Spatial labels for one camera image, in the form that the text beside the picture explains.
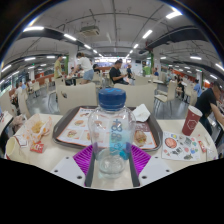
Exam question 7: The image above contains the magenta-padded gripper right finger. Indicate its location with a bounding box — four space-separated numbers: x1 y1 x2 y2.
129 144 174 188

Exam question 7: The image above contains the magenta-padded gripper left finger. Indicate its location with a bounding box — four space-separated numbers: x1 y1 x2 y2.
50 143 98 188

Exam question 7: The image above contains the clear blue-capped water bottle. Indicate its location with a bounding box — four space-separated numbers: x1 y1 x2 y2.
87 87 137 180

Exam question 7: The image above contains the brown food tray with liner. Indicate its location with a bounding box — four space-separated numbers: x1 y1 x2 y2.
52 105 164 153

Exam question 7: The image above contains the printed sticker sheet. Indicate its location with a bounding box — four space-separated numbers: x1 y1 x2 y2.
161 130 203 162

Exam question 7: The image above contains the red ketchup packet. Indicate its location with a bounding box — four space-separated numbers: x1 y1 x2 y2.
29 141 46 154
198 140 208 154

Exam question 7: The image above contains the beige chair with round hole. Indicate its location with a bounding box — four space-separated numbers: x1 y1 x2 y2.
55 82 98 116
113 83 158 114

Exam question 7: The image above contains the red paper cup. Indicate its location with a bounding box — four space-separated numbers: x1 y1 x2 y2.
181 105 204 137

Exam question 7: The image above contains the white card with red print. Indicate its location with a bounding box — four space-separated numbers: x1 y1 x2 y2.
13 134 30 148

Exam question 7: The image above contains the pink bag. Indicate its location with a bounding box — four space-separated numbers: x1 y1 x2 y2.
12 114 28 133

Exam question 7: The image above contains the group of beige chairs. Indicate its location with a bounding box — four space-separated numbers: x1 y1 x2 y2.
16 71 201 111

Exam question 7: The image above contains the person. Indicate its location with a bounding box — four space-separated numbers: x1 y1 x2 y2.
71 52 95 85
194 80 224 134
193 79 203 98
53 54 64 80
109 59 130 86

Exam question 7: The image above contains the ceiling air conditioner unit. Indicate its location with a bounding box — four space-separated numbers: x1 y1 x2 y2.
79 24 101 37

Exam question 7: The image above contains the group of ceiling lights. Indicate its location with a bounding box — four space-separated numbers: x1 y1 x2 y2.
0 9 224 84

